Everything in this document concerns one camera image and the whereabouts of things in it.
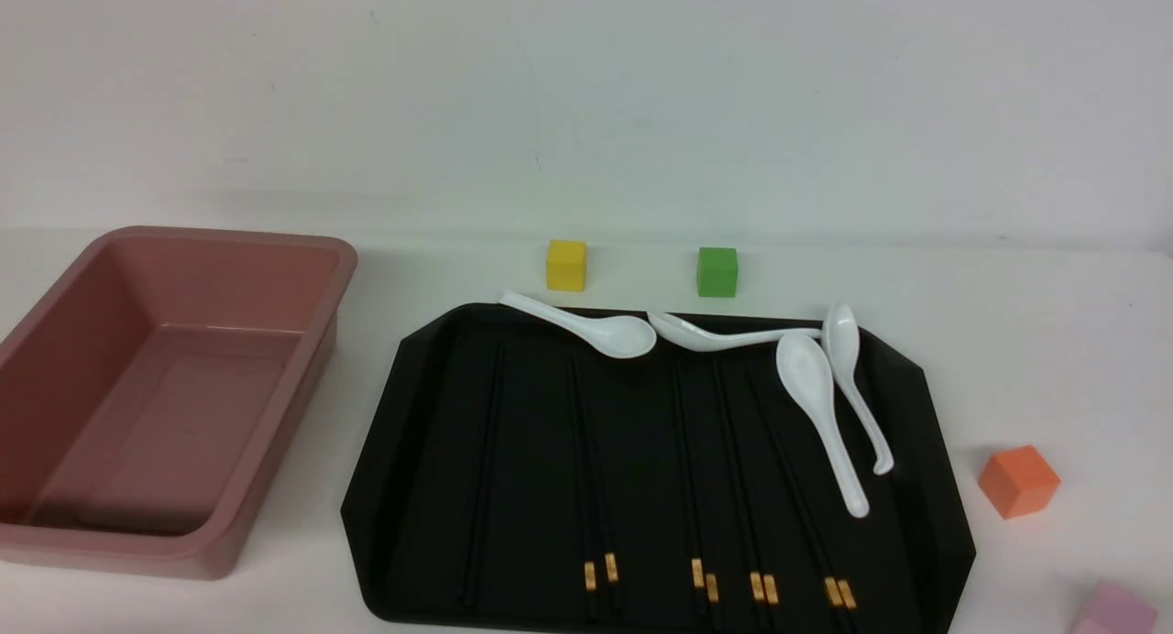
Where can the black chopstick plain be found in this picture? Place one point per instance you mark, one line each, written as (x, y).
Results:
(483, 474)
(490, 487)

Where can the yellow cube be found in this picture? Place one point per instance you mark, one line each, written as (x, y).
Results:
(566, 265)

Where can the white ceramic spoon far left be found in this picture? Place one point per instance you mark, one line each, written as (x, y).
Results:
(621, 337)

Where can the white ceramic spoon top middle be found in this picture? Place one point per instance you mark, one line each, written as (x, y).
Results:
(698, 340)

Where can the green cube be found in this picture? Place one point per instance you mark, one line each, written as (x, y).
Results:
(717, 272)

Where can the black plastic tray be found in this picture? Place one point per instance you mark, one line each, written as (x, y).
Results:
(462, 509)

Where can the white ceramic spoon large centre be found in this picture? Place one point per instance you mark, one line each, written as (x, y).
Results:
(807, 377)

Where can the black chopstick gold band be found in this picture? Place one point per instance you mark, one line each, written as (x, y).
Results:
(608, 536)
(693, 536)
(760, 558)
(709, 586)
(583, 499)
(743, 516)
(796, 497)
(835, 589)

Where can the white ceramic spoon far right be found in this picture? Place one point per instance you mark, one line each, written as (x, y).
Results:
(840, 339)

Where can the pink plastic bin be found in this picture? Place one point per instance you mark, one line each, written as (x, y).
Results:
(150, 395)

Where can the orange cube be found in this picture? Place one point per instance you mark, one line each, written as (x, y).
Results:
(1018, 482)

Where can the pink cube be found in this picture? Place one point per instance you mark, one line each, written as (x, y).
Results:
(1112, 608)

